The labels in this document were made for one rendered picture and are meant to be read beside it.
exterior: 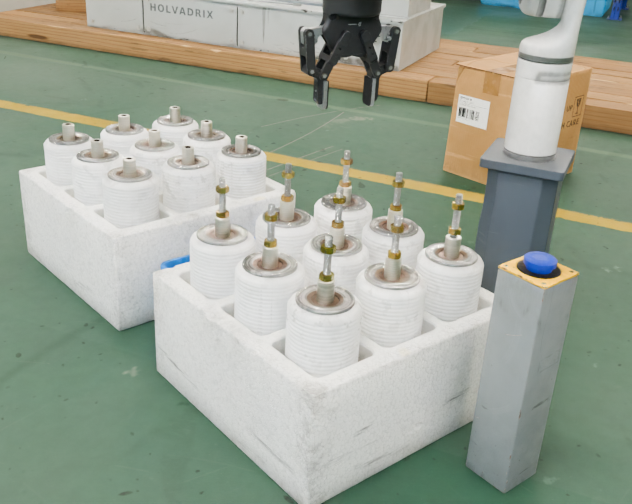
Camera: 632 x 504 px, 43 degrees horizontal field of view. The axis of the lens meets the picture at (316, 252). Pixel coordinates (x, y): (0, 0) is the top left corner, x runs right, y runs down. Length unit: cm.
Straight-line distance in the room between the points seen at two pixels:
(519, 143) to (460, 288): 39
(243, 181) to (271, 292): 48
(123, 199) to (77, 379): 31
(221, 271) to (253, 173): 39
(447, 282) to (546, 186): 38
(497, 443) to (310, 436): 26
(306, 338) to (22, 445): 45
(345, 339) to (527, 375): 23
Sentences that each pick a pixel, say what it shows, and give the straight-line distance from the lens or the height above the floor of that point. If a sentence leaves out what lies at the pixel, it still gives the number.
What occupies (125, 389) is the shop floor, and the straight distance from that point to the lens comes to 129.
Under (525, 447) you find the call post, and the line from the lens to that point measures 112.
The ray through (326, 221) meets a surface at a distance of 128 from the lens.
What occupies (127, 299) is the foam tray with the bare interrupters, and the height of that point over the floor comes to 6.
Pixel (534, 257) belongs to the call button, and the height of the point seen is 33.
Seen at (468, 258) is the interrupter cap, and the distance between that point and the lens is 115.
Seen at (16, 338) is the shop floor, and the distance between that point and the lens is 145.
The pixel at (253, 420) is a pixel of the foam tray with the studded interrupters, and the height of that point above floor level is 7.
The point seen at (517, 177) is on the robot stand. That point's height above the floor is 27.
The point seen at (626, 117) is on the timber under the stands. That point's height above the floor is 6.
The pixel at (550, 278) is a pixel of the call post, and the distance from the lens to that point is 99.
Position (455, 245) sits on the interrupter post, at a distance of 114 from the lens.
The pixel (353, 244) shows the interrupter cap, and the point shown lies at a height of 25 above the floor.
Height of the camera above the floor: 74
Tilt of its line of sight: 25 degrees down
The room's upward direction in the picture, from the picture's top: 3 degrees clockwise
